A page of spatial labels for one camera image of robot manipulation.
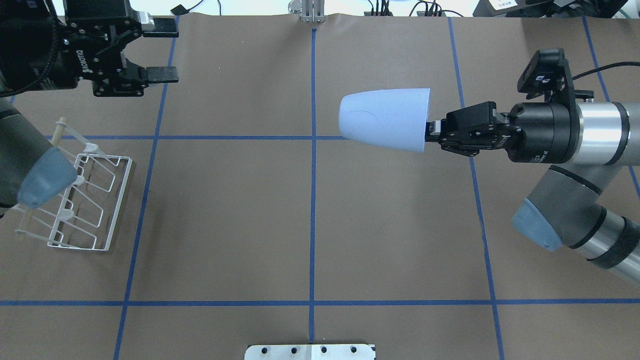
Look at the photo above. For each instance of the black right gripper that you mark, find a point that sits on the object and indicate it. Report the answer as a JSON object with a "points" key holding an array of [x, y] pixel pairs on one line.
{"points": [[540, 132]]}

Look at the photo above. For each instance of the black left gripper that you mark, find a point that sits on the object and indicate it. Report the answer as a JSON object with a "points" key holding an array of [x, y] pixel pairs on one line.
{"points": [[75, 54]]}

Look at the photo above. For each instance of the light blue plastic cup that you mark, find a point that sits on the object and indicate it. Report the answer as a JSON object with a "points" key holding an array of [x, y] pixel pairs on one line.
{"points": [[388, 118]]}

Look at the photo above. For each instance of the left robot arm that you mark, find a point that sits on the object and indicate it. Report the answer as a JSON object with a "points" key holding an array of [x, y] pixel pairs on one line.
{"points": [[41, 52]]}

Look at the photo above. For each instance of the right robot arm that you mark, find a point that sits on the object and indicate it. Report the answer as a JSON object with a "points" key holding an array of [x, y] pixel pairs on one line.
{"points": [[586, 145]]}

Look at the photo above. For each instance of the small black device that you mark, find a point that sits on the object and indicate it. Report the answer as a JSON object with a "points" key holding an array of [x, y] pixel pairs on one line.
{"points": [[179, 10]]}

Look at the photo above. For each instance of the small silver cylinder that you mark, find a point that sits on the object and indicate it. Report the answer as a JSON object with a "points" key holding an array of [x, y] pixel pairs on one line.
{"points": [[295, 7]]}

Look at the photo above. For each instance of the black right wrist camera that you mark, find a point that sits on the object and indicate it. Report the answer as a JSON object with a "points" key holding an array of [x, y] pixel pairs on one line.
{"points": [[548, 74]]}

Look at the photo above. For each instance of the aluminium frame post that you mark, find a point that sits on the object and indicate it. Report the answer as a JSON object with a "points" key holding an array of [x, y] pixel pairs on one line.
{"points": [[313, 11]]}

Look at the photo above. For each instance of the white wire cup holder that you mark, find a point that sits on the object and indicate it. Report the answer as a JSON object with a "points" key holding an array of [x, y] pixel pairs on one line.
{"points": [[83, 217]]}

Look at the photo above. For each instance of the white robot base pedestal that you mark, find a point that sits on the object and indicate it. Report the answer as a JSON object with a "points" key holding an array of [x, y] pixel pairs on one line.
{"points": [[347, 351]]}

